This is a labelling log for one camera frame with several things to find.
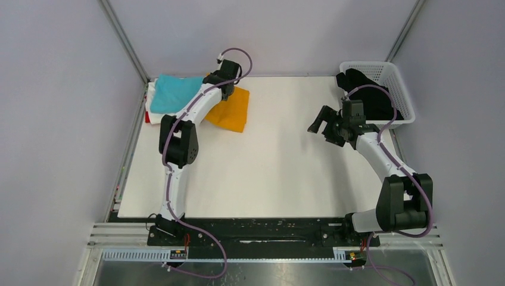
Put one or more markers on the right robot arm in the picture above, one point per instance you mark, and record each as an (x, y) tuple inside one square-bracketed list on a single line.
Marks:
[(405, 198)]

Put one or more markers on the folded turquoise t-shirt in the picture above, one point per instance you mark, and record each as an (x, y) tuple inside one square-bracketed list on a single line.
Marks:
[(191, 85)]

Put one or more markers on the white cable duct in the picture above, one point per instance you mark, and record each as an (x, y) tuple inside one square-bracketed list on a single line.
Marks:
[(179, 255)]

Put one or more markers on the folded white t-shirt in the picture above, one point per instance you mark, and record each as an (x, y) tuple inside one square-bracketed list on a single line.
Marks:
[(152, 112)]

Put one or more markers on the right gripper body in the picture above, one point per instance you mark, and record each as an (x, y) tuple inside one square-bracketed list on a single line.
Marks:
[(334, 130)]

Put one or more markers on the white plastic basket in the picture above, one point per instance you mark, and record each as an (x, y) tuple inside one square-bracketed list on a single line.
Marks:
[(386, 74)]

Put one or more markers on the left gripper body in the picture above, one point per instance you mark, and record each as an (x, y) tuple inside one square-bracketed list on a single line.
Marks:
[(231, 92)]

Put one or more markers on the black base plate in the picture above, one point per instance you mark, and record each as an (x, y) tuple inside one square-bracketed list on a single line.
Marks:
[(255, 237)]

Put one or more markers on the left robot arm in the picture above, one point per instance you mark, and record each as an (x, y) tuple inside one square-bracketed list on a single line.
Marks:
[(178, 141)]

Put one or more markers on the yellow t-shirt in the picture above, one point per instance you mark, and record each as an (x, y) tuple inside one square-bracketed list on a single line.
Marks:
[(231, 114)]

